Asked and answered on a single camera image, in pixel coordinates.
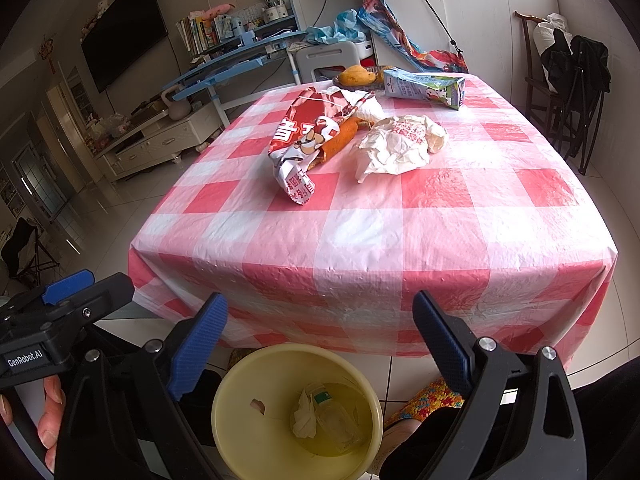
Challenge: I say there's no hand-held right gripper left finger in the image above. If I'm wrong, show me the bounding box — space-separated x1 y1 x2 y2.
52 292 229 480

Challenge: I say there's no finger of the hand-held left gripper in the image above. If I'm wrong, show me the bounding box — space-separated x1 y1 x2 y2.
42 270 136 322

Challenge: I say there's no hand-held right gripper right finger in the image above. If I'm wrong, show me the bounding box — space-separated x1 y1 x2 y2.
385 290 588 480

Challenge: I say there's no yellow plastic bin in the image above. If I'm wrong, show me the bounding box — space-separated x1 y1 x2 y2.
211 344 385 480

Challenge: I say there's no clear plastic bottle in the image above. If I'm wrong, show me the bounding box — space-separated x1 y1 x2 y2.
302 382 366 453

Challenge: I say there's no white tissue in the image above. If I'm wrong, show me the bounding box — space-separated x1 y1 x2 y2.
352 115 449 183
291 385 321 438

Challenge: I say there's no red snack bag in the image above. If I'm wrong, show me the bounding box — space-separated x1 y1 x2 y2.
270 87 361 207

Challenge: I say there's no person's left hand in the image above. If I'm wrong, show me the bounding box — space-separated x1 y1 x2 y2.
0 376 66 449

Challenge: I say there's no dark folding camp chair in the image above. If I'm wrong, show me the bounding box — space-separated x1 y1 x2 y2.
0 217 61 286

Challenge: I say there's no red checked tablecloth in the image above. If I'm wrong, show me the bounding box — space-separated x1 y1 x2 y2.
127 72 620 361

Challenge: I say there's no cream television cabinet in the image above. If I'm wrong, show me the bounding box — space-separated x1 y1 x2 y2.
92 102 223 183

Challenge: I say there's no beige kettlebell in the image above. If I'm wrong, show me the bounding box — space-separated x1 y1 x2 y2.
161 85 191 121

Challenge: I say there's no blue milk carton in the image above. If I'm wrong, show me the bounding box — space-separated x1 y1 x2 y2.
382 67 467 111

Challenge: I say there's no dark wooden chair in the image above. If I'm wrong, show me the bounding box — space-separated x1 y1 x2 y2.
515 10 566 136

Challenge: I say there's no woven fruit basket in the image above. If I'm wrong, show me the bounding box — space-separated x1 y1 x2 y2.
332 64 396 92

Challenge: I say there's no blue study desk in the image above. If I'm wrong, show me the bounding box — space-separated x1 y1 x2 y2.
175 0 308 126

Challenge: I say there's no row of books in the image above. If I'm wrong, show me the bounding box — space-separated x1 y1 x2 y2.
176 10 221 56

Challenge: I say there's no white plastic trolley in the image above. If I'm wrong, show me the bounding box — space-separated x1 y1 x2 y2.
295 42 373 86

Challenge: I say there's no black folding chair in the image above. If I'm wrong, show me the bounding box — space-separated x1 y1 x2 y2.
540 35 612 176

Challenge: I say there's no white cabinet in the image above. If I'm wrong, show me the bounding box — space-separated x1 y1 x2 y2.
350 0 558 86

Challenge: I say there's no blue crumpled cloth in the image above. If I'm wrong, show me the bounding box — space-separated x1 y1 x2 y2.
305 9 368 46

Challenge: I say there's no white stuffed bag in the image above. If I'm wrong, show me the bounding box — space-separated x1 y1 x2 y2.
532 12 573 51

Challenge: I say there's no black wall television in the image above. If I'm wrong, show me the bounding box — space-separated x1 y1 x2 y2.
81 0 169 93

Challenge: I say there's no colourful printed strap bag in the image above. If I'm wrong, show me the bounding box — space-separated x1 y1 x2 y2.
356 0 469 75

